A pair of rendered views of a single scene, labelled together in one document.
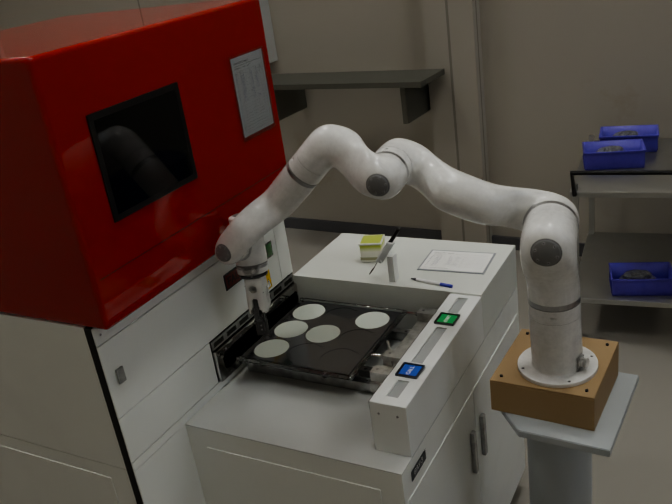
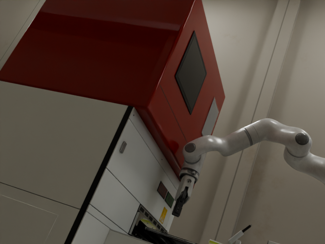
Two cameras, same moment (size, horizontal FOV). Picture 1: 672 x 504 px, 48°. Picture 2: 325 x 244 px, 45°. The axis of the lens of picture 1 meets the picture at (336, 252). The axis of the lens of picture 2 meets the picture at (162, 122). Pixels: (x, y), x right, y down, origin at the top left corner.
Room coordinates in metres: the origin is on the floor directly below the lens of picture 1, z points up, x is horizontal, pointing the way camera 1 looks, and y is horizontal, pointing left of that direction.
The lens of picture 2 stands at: (0.22, 0.57, 0.65)
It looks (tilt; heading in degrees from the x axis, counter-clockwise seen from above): 23 degrees up; 355
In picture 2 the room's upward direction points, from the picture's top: 23 degrees clockwise
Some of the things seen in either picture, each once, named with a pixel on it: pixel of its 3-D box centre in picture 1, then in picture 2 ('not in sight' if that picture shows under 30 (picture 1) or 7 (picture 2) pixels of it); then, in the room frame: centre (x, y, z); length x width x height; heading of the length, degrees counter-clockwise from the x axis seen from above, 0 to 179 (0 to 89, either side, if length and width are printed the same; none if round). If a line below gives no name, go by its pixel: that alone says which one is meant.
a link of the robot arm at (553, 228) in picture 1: (550, 260); not in sight; (1.54, -0.48, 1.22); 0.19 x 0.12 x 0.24; 158
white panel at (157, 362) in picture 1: (213, 320); (145, 196); (1.87, 0.36, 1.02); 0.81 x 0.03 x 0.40; 149
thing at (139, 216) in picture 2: (259, 328); (150, 236); (2.02, 0.26, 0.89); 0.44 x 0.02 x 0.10; 149
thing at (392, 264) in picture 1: (386, 259); (234, 243); (2.08, -0.15, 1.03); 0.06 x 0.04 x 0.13; 59
